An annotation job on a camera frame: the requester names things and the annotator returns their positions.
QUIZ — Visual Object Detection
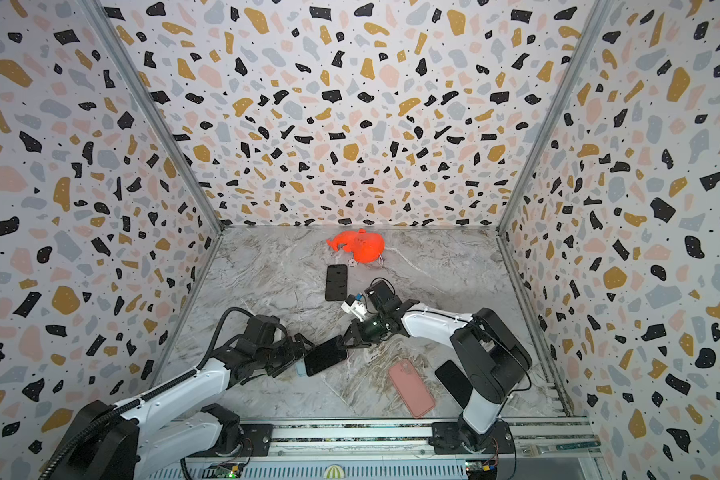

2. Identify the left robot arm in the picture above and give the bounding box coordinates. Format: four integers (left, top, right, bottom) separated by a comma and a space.
40, 311, 315, 479

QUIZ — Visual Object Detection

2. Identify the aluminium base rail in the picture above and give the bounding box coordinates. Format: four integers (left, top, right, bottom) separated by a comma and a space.
131, 416, 601, 480

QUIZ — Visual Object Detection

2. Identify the red plush whale toy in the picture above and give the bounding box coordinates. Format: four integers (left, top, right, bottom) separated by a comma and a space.
326, 229, 385, 266

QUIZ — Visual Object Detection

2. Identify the black phone case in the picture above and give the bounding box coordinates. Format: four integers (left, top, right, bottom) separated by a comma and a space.
324, 264, 348, 302

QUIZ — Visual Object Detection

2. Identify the pink phone case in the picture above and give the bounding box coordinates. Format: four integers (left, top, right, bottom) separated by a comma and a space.
388, 359, 436, 418

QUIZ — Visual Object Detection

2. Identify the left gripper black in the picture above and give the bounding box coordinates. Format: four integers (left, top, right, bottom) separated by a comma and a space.
255, 332, 315, 376

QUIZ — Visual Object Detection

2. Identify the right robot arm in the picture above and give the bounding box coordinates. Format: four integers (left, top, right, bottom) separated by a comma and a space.
341, 279, 532, 453

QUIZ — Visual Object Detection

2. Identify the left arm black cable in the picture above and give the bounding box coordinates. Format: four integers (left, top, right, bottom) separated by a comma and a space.
38, 307, 256, 480

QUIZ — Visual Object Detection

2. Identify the light blue phone case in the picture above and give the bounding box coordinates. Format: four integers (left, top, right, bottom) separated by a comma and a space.
295, 359, 307, 377

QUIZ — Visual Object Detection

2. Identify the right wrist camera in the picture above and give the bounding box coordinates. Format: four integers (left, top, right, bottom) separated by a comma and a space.
341, 294, 369, 321

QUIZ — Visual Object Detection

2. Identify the black smartphone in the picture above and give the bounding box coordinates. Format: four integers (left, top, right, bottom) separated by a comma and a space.
304, 335, 348, 377
435, 360, 473, 409

